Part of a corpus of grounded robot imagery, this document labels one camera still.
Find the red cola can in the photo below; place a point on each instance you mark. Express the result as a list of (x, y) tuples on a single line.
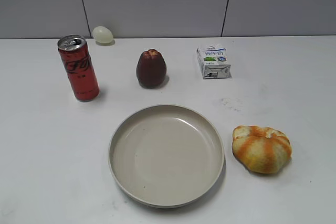
[(74, 53)]

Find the beige round plate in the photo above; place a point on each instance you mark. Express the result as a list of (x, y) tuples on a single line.
[(166, 156)]

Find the dark red wax apple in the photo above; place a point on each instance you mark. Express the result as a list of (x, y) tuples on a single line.
[(151, 69)]

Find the small white milk carton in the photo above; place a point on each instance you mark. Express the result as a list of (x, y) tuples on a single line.
[(213, 62)]

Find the pale white egg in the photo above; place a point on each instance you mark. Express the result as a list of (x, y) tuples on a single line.
[(102, 35)]

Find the orange striped bread bun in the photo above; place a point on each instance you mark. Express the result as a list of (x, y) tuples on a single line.
[(261, 149)]

